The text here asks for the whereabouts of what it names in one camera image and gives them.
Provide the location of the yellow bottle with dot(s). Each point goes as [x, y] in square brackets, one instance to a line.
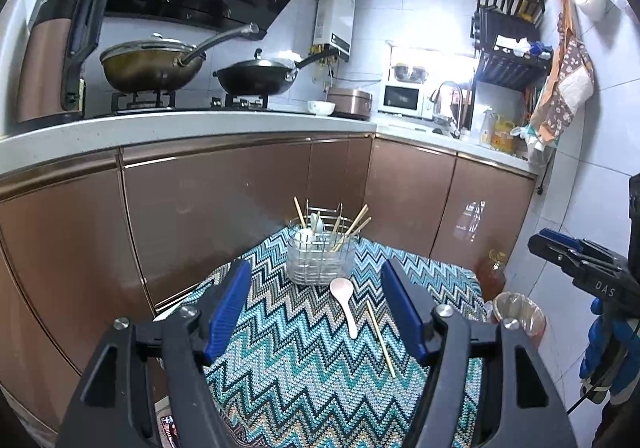
[504, 135]

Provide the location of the pink spoon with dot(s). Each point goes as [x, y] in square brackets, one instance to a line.
[342, 290]

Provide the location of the cooking oil bottle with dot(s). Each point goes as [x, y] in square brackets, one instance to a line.
[492, 280]

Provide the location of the glass wok lid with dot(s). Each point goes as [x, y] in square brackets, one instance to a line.
[145, 47]

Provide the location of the white bowl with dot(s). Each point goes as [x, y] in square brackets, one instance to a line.
[321, 108]

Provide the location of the brown floral apron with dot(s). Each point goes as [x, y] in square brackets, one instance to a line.
[570, 77]

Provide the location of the black dish rack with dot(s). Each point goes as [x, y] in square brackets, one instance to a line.
[510, 67]

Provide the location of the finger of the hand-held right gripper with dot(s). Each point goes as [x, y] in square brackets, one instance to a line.
[560, 259]
[560, 237]

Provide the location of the brown kitchen base cabinets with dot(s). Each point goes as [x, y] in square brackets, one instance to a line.
[200, 198]

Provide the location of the brown rice cooker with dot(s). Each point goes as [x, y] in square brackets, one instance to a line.
[350, 102]

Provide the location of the trash bin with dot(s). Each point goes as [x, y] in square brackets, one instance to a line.
[520, 323]

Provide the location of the bronze wok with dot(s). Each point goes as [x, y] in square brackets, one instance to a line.
[145, 75]

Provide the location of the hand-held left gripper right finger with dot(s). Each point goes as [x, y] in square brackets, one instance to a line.
[405, 318]

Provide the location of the person's right hand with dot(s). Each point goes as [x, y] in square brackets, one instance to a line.
[627, 343]

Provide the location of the white ceramic spoon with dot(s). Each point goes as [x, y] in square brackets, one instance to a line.
[317, 223]
[306, 237]

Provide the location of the black wok lid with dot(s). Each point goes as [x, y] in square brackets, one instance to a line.
[260, 62]

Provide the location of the white water heater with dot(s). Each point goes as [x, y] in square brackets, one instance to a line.
[334, 22]

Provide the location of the zigzag patterned cloth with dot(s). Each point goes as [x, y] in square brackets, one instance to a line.
[300, 353]

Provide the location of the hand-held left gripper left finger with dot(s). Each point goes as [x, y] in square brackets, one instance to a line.
[227, 318]

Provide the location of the steel faucet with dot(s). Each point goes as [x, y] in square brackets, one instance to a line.
[457, 102]

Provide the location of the white microwave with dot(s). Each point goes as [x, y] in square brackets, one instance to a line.
[400, 97]

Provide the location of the brown electric kettle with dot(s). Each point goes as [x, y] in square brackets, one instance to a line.
[42, 72]

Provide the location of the blue cloth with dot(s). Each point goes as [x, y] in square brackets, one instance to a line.
[540, 50]

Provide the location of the steel bowls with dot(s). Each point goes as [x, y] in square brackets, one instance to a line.
[410, 72]

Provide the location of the black gas stove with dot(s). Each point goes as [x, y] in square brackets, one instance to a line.
[200, 105]

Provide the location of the black wok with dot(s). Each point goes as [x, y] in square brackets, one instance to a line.
[255, 80]

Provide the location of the white bottle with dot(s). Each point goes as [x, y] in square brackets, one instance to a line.
[488, 127]

